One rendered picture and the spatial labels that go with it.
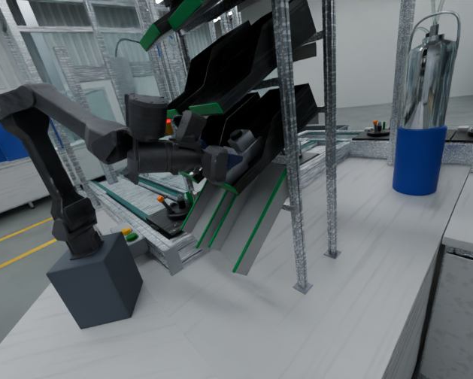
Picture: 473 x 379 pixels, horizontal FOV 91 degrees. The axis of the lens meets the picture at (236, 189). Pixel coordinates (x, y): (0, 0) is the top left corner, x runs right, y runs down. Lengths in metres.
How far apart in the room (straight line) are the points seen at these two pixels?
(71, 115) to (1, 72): 8.59
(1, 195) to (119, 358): 5.30
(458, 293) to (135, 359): 0.99
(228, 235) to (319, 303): 0.28
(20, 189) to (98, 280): 5.23
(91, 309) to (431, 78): 1.29
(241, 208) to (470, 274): 0.74
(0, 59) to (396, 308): 9.18
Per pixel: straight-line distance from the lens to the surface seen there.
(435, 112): 1.14
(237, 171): 0.49
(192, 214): 0.75
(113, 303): 0.76
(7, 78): 9.06
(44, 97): 0.56
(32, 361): 0.88
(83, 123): 0.50
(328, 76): 0.64
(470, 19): 11.06
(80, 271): 0.71
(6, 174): 5.84
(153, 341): 0.71
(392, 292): 0.74
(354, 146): 1.71
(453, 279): 1.07
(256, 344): 0.62
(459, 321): 1.18
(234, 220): 0.65
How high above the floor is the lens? 1.38
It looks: 22 degrees down
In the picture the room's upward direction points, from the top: 11 degrees counter-clockwise
